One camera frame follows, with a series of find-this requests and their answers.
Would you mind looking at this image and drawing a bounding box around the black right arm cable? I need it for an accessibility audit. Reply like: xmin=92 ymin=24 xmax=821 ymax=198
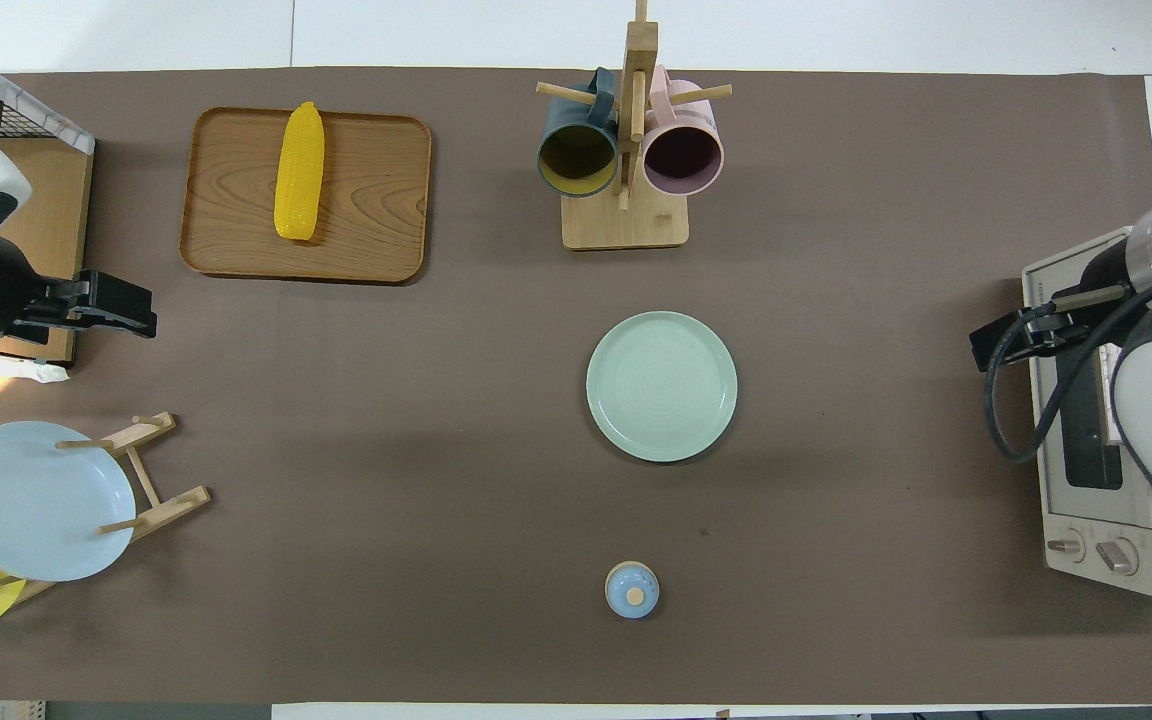
xmin=983 ymin=260 xmax=1152 ymax=466

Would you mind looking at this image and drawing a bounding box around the wooden mug rack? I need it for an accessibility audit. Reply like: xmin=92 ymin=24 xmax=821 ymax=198
xmin=536 ymin=0 xmax=734 ymax=251

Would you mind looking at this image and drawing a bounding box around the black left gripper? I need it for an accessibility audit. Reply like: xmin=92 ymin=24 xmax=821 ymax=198
xmin=14 ymin=270 xmax=158 ymax=344

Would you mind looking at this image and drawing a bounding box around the pink mug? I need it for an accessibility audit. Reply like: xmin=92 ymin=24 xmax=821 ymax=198
xmin=641 ymin=66 xmax=726 ymax=197

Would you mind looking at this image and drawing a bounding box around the yellow corn cob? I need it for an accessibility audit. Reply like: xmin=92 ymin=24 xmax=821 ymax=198
xmin=274 ymin=101 xmax=326 ymax=242

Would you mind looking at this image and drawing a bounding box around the light blue plate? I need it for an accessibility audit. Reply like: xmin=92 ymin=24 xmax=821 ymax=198
xmin=0 ymin=421 xmax=137 ymax=583

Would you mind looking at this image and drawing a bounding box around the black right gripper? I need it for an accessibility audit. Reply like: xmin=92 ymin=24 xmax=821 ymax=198
xmin=969 ymin=300 xmax=1077 ymax=374

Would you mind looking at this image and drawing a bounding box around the wooden shelf with wire mesh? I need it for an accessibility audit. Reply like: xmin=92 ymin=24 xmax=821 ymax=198
xmin=0 ymin=40 xmax=97 ymax=383

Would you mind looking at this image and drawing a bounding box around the brown table mat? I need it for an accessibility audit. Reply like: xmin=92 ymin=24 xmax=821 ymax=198
xmin=0 ymin=68 xmax=1152 ymax=706

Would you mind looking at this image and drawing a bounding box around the blue jar with cork knob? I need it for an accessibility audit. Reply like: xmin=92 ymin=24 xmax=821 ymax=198
xmin=604 ymin=561 xmax=661 ymax=620

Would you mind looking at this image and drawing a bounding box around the light green plate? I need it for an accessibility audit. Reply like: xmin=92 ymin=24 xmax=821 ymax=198
xmin=586 ymin=311 xmax=739 ymax=464

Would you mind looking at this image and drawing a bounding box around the wooden serving tray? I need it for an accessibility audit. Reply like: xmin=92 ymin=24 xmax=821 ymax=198
xmin=179 ymin=107 xmax=433 ymax=285

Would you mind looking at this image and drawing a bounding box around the dark teal mug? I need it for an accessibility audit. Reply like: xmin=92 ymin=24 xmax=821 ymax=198
xmin=536 ymin=68 xmax=621 ymax=199

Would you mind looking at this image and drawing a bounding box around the beige toaster oven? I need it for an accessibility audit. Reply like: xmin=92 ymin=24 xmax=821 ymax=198
xmin=1022 ymin=228 xmax=1152 ymax=601

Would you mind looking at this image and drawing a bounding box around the wooden plate rack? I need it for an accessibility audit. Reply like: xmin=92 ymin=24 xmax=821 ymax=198
xmin=0 ymin=410 xmax=212 ymax=606

